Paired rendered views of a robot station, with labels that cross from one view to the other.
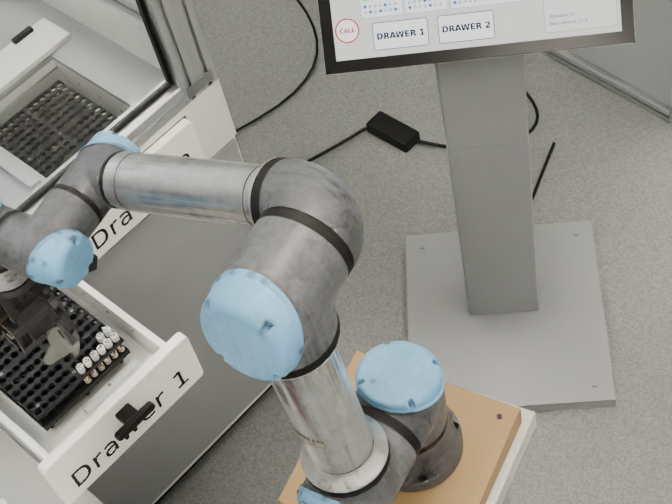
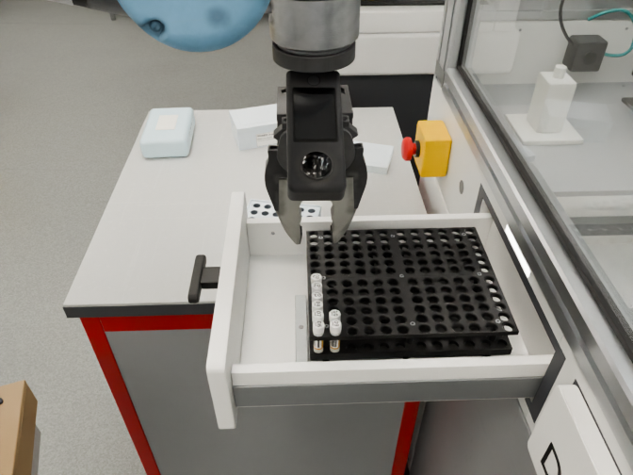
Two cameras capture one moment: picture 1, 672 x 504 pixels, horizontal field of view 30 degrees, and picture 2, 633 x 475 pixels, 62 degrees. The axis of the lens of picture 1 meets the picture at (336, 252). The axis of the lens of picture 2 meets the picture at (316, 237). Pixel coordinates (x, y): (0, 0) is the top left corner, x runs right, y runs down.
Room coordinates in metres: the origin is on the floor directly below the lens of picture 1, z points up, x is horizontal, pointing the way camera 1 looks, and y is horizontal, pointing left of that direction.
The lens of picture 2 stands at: (1.37, 0.06, 1.34)
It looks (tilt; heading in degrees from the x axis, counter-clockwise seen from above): 40 degrees down; 124
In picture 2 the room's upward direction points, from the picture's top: straight up
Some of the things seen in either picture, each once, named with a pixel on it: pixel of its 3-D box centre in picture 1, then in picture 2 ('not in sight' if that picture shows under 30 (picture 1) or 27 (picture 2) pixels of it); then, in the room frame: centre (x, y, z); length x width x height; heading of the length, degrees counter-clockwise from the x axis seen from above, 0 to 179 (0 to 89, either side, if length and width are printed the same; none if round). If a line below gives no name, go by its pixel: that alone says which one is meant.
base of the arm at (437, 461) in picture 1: (409, 429); not in sight; (0.91, -0.04, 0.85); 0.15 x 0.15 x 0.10
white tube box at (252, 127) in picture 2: not in sight; (263, 125); (0.70, 0.85, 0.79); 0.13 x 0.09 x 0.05; 52
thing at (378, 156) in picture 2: not in sight; (359, 155); (0.92, 0.89, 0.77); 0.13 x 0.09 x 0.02; 19
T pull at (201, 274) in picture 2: (129, 416); (207, 277); (1.02, 0.36, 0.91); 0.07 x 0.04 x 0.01; 126
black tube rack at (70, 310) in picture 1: (43, 352); (398, 294); (1.20, 0.49, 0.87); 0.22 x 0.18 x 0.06; 36
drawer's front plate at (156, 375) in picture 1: (124, 417); (234, 296); (1.04, 0.37, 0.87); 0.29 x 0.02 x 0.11; 126
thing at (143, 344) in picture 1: (41, 351); (406, 297); (1.21, 0.50, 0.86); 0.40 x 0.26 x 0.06; 36
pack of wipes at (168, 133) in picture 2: not in sight; (169, 131); (0.55, 0.73, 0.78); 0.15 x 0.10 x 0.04; 128
